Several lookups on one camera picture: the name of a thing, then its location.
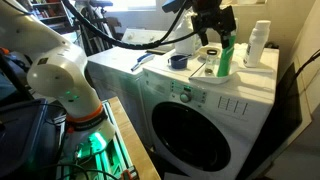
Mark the blue measuring cup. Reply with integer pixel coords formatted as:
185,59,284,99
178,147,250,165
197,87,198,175
167,55,188,70

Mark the white front-load washing machine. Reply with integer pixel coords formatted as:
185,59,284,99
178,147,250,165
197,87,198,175
142,45,279,180

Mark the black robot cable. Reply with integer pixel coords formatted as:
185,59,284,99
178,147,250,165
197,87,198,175
61,0,201,51

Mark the white plastic bottle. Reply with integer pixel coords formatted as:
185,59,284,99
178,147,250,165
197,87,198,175
243,20,271,68

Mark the dark blue storage bin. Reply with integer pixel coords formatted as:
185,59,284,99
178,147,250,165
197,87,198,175
0,99,47,178

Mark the wooden bench top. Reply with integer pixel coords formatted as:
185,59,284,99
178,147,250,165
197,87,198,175
108,97,161,180

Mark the blue white brush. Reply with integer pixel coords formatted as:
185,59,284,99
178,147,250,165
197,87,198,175
131,53,155,71

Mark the small glass jar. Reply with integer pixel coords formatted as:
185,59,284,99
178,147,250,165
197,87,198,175
205,50,217,75

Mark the white tray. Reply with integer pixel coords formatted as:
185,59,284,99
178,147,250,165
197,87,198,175
189,61,273,84

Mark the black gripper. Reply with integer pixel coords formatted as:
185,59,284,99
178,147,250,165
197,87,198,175
191,0,236,49

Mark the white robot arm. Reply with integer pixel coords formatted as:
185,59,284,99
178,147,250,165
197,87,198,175
0,0,236,146

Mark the white top-load dryer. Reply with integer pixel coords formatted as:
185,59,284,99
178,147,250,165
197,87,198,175
87,44,174,145

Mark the bookshelf with books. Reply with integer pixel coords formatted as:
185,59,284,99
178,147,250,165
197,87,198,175
31,0,72,34

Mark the white bowl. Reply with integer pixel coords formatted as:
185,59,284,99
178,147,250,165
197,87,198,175
197,46,221,59

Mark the green spray bottle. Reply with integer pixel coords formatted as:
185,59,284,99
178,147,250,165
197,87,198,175
217,30,236,77

